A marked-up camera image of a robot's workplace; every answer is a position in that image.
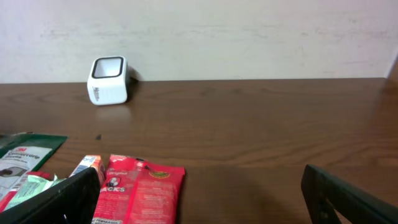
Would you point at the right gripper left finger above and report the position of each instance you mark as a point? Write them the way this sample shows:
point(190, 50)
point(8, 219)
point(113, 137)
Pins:
point(71, 201)

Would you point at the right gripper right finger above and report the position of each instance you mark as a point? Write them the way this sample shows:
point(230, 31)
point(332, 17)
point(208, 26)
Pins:
point(326, 195)

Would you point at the light green snack packet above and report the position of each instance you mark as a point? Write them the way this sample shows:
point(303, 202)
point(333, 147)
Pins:
point(33, 186)

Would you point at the small orange snack packet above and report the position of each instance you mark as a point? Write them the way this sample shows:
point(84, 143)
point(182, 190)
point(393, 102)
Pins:
point(94, 161)

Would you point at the large red snack bag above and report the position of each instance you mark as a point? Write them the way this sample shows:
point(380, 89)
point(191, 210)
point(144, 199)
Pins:
point(137, 191)

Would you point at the white green snack packet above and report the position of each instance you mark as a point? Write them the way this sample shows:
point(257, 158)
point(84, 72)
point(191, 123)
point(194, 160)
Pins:
point(22, 153)

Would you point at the small red snack packet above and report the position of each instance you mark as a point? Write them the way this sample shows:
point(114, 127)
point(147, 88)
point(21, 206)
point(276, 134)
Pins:
point(14, 190)

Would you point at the white barcode scanner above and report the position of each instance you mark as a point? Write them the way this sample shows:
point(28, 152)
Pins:
point(108, 81)

